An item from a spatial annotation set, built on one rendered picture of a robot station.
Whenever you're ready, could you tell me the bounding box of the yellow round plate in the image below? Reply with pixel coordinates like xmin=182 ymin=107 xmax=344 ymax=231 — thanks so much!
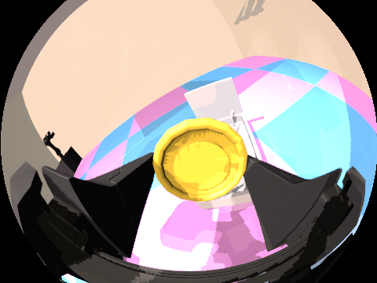
xmin=153 ymin=117 xmax=248 ymax=202

